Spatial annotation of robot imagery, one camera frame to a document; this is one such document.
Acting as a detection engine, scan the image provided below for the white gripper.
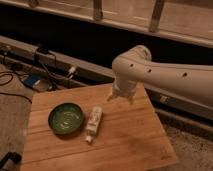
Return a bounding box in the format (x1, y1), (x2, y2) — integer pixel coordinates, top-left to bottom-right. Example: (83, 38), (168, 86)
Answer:
(107, 79), (137, 104)

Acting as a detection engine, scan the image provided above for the white plastic bottle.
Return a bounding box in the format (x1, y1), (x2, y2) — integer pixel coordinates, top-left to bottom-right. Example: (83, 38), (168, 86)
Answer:
(85, 106), (103, 144)

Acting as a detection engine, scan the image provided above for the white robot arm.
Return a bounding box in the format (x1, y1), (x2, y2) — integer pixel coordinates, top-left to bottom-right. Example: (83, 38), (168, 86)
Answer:
(109, 45), (213, 109)

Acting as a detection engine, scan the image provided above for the green ceramic bowl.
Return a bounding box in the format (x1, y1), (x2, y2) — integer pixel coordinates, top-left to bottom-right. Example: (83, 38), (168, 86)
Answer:
(48, 103), (85, 135)

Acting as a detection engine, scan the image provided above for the wooden board table top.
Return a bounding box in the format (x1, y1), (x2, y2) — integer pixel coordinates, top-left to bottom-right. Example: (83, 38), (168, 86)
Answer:
(21, 84), (177, 171)

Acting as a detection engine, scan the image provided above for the white plug connector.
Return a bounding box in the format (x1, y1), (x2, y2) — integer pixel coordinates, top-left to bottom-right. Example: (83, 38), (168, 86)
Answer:
(67, 66), (77, 79)

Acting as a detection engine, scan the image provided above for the blue box on floor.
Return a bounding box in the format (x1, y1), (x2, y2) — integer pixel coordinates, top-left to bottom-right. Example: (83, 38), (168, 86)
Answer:
(23, 75), (41, 88)

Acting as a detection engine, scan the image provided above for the black power adapter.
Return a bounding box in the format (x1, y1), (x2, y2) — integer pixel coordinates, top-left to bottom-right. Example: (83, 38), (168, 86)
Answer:
(36, 46), (50, 54)

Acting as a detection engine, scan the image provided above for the black object bottom left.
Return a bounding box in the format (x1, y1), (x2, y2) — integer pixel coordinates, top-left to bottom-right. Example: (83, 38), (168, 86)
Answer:
(0, 152), (22, 171)

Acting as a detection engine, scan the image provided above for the metal window frame rail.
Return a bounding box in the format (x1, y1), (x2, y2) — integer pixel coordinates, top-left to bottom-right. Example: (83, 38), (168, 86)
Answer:
(0, 0), (213, 48)

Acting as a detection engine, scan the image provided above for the black cable on floor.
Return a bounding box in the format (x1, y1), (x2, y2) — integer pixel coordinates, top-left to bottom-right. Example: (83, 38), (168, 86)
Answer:
(0, 71), (33, 104)

